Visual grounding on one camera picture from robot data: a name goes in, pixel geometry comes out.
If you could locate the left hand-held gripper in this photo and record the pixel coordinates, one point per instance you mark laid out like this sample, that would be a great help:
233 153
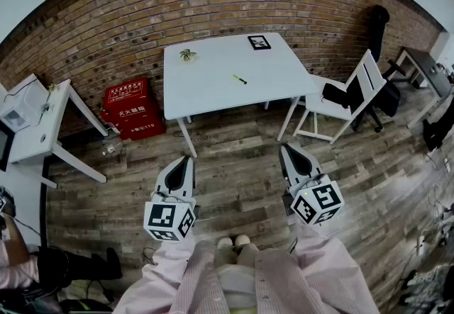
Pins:
166 217

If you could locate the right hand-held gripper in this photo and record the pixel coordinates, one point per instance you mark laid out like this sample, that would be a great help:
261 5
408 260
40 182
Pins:
319 201

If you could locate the person's right forearm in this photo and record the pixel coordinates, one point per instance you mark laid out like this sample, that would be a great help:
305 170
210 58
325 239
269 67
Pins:
333 270

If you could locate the person's left forearm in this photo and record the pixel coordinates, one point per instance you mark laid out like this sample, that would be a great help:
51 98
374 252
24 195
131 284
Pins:
159 277

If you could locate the white wooden chair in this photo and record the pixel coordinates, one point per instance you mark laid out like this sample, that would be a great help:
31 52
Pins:
340 107

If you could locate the person's left shoe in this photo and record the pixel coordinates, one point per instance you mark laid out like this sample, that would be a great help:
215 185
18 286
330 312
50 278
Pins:
224 243

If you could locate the person's shoe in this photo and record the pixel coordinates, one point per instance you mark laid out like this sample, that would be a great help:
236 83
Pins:
242 240
224 243

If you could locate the red fire extinguisher box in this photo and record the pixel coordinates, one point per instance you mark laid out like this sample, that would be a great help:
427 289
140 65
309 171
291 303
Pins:
133 110

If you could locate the person's right shoe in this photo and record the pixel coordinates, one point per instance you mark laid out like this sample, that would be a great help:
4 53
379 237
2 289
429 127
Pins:
242 240

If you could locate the white square table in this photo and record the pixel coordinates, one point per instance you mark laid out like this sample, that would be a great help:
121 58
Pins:
227 93

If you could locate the person's legs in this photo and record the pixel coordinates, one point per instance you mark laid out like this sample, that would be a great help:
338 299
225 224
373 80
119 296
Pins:
236 270
81 266

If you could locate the person's torso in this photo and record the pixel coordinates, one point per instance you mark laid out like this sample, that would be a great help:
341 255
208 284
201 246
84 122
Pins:
276 287

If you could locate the small potted plant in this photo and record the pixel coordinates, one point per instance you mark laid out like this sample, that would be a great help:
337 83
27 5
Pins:
188 56

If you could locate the white side table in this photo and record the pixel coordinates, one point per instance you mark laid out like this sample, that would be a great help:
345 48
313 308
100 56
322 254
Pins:
39 142

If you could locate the white power strip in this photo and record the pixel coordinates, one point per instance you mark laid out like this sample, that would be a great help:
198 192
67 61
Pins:
420 245

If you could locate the black clothing heap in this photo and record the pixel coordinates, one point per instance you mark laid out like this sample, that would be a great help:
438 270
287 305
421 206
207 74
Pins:
438 128

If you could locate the small plant sprig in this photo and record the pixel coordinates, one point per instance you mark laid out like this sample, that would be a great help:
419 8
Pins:
48 103

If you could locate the black office chair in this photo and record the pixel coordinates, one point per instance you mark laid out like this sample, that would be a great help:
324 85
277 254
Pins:
379 39

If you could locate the dark-topped white-legged desk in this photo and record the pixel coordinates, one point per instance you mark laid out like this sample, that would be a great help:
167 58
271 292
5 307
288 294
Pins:
425 71

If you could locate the clear plastic box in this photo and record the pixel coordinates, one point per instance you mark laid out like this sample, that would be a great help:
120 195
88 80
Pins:
21 103

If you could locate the black monitor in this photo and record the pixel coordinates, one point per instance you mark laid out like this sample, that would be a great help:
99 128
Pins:
4 147

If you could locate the black picture frame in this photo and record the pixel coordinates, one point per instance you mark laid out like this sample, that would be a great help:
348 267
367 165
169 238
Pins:
259 42

